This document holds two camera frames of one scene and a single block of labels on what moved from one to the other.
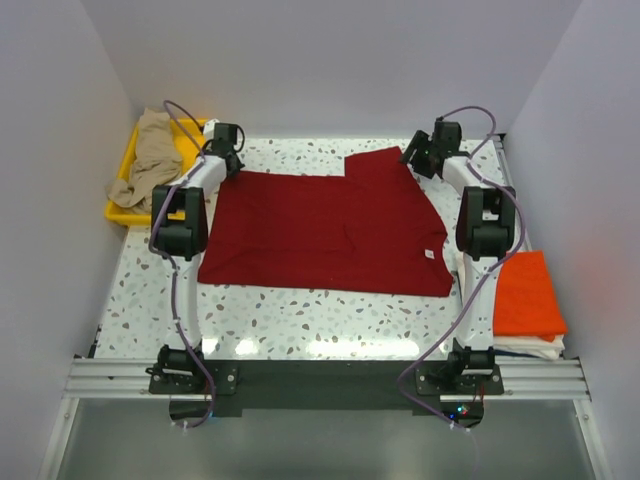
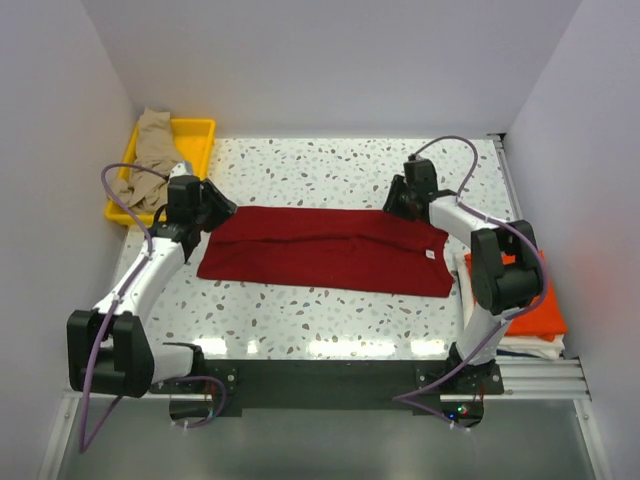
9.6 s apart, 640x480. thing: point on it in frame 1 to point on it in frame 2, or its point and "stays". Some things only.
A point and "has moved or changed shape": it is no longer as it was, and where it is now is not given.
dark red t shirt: x=372 y=231 has moved or changed shape
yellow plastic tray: x=188 y=133 stays
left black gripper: x=239 y=166 to x=224 y=208
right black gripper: x=419 y=141 to x=391 y=205
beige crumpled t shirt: x=157 y=161 stays
